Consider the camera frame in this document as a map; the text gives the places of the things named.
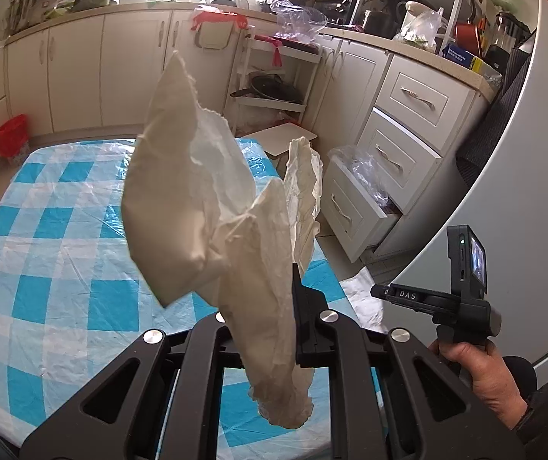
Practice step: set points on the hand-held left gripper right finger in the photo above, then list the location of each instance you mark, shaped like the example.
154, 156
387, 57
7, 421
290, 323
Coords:
310, 326

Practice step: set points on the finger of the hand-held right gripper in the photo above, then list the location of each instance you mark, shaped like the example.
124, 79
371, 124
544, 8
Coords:
389, 293

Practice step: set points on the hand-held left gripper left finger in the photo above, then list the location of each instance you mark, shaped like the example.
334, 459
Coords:
207, 345

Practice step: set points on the white drawer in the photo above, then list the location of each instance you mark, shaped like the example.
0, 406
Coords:
355, 220

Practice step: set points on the clear plastic bag liner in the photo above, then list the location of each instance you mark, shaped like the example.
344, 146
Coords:
365, 172

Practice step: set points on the cream paper bag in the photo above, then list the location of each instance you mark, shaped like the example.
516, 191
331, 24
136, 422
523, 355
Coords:
183, 177

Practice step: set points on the red trash bin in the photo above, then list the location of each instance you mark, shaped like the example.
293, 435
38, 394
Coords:
13, 139

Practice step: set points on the person's right hand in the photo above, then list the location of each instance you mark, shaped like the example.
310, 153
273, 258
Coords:
489, 378

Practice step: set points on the table with blue checked cloth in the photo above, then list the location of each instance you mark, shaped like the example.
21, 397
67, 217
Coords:
63, 258

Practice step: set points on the white corner drawer cabinet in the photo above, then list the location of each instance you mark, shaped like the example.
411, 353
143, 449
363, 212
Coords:
398, 120

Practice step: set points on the white board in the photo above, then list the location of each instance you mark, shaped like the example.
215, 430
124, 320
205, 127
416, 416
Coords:
286, 139

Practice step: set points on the white rolling cart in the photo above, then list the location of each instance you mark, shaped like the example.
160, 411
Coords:
310, 81

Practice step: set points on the black pan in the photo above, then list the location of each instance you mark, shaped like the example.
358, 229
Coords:
274, 90

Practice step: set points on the blue box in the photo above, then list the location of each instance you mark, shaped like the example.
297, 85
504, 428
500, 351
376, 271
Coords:
461, 56

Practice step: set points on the plastic bag with greens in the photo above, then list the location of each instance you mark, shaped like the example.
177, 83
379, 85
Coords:
422, 31

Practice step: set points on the blender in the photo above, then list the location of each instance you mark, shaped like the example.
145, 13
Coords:
504, 43

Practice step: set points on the red pot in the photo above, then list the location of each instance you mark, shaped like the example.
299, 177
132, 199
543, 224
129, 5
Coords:
468, 36

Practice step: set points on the white kettle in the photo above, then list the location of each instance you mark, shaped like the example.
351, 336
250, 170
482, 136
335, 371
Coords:
410, 12

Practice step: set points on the crumpled clear plastic bag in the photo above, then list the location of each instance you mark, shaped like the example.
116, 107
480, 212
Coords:
302, 21

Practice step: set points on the toaster oven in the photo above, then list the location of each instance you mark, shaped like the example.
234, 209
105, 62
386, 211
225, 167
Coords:
336, 7

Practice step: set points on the white base cabinet with doors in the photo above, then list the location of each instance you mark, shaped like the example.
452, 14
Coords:
111, 67

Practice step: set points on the white hanging bin red bag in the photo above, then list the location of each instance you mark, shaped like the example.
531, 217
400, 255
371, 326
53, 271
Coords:
216, 28

